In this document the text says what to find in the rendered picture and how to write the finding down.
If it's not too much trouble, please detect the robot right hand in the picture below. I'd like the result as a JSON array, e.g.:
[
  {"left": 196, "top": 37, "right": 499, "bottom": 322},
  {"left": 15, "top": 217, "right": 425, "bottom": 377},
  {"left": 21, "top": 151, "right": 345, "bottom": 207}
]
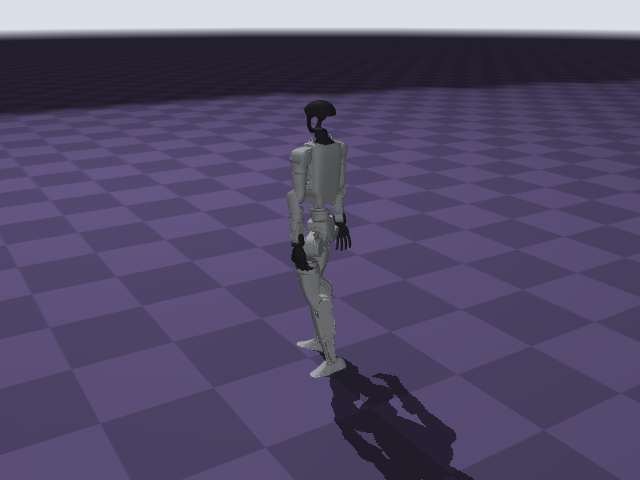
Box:
[{"left": 330, "top": 213, "right": 351, "bottom": 251}]

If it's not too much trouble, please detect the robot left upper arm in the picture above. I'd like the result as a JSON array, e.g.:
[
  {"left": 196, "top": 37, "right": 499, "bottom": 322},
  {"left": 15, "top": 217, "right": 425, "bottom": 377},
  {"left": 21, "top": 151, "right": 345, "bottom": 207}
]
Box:
[{"left": 287, "top": 146, "right": 312, "bottom": 204}]

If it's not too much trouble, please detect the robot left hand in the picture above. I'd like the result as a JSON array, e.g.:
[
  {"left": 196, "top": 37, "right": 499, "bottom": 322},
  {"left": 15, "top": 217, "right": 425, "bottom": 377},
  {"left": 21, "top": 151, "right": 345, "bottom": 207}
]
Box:
[{"left": 291, "top": 234, "right": 314, "bottom": 271}]

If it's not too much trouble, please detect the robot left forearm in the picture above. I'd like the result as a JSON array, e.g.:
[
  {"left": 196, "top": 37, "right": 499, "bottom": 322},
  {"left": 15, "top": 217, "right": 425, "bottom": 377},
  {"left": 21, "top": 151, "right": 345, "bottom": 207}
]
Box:
[{"left": 287, "top": 191, "right": 304, "bottom": 244}]

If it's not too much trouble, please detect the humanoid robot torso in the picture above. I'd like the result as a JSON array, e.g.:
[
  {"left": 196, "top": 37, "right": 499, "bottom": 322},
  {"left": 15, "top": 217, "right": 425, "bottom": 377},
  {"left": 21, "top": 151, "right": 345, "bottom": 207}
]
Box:
[{"left": 301, "top": 135, "right": 342, "bottom": 244}]

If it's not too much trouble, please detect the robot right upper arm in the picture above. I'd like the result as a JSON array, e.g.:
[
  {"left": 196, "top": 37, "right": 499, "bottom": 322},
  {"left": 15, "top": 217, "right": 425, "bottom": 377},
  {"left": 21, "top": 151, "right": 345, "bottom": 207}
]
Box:
[{"left": 338, "top": 141, "right": 348, "bottom": 190}]

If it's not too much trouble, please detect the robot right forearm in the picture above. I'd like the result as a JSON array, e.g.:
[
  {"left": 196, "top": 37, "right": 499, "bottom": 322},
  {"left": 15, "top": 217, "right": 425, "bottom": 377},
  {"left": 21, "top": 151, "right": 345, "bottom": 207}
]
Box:
[{"left": 332, "top": 185, "right": 346, "bottom": 222}]

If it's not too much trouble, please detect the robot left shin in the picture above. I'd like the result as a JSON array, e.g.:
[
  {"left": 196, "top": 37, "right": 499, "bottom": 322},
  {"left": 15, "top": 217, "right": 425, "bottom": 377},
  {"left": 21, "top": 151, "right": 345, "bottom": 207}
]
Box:
[{"left": 310, "top": 299, "right": 336, "bottom": 365}]

